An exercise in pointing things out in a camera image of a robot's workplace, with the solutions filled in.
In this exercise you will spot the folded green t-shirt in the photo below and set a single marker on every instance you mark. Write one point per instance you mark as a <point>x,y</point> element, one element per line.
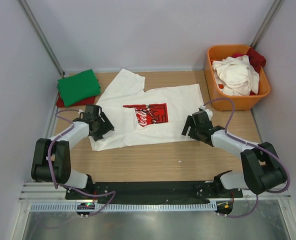
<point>78,87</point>

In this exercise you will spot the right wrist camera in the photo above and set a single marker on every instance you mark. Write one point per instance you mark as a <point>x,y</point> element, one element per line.
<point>208,111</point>

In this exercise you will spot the white slotted cable duct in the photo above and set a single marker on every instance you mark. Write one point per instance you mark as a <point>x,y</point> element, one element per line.
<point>83,207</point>

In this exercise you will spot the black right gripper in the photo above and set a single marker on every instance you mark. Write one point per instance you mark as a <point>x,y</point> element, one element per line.
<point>194,129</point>

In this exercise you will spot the white Coca-Cola print t-shirt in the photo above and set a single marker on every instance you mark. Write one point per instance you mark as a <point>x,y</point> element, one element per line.
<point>140,117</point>

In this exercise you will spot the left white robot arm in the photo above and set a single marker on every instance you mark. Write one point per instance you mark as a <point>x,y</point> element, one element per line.
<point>52,159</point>

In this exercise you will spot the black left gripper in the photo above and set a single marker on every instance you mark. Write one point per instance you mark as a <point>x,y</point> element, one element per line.
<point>101,127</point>

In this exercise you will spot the orange plastic laundry basket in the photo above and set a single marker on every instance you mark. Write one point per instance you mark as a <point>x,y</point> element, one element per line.
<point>218,53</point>

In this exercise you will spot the dark red garment in basket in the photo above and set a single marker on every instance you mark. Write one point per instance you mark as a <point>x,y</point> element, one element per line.
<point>256,60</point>

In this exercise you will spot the folded red t-shirt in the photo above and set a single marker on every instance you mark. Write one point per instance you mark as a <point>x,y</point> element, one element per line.
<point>90,100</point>

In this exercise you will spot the right aluminium corner post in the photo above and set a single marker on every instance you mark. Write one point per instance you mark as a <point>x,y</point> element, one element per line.
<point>266,22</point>

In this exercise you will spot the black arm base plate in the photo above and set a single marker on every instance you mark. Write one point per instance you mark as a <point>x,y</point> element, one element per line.
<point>156,189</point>

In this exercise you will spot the left aluminium corner post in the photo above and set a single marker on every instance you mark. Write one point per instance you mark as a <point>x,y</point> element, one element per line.
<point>41,36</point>

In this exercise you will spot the aluminium corner post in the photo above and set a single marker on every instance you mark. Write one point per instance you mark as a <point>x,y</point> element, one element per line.
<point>266,22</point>
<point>41,36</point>

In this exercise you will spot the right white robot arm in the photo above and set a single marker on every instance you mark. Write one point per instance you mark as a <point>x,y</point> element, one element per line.
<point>262,169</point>

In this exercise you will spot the aluminium frame rail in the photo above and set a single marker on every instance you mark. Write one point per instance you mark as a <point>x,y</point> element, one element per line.
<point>40,191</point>

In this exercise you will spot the white crumpled t-shirt in basket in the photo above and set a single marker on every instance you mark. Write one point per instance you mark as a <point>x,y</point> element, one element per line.
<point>235,76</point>

